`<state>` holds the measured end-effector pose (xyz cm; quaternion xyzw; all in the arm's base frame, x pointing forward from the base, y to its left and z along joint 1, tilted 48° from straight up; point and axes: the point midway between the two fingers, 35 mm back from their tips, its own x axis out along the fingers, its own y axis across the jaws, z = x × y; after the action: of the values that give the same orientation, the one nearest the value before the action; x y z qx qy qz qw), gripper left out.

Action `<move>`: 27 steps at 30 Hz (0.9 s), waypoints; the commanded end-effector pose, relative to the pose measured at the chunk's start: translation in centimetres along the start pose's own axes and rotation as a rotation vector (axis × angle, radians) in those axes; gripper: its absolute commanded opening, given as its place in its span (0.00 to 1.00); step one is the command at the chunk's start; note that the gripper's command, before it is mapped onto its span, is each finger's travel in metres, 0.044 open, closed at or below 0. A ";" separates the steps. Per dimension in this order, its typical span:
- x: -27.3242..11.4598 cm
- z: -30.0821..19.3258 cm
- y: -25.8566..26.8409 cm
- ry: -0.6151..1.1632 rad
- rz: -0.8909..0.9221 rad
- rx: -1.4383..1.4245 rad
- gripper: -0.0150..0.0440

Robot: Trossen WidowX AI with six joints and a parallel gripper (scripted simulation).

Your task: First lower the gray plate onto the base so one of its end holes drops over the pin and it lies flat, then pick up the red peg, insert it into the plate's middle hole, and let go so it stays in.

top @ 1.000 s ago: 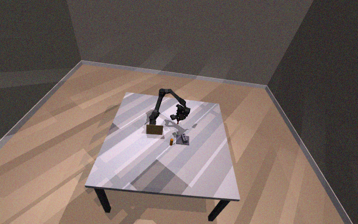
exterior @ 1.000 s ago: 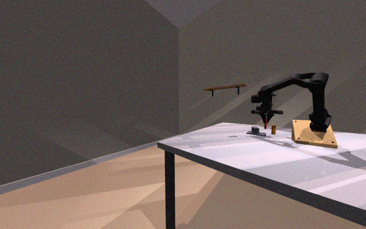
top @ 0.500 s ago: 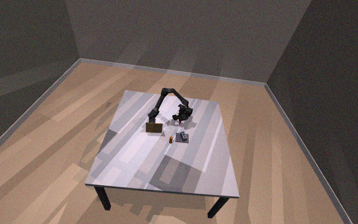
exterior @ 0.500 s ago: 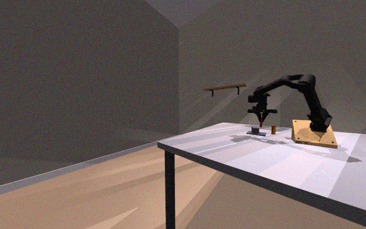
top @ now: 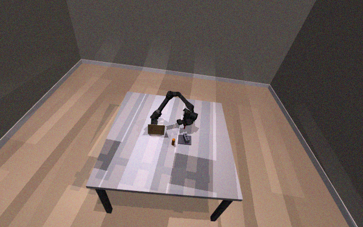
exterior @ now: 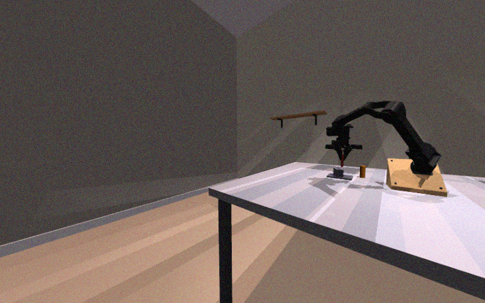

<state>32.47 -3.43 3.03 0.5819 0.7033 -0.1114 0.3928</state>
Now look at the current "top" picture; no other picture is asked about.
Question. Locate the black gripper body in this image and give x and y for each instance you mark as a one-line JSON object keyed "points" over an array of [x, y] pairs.
{"points": [[180, 122]]}

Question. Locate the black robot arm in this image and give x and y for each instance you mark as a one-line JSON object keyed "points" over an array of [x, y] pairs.
{"points": [[157, 113]]}

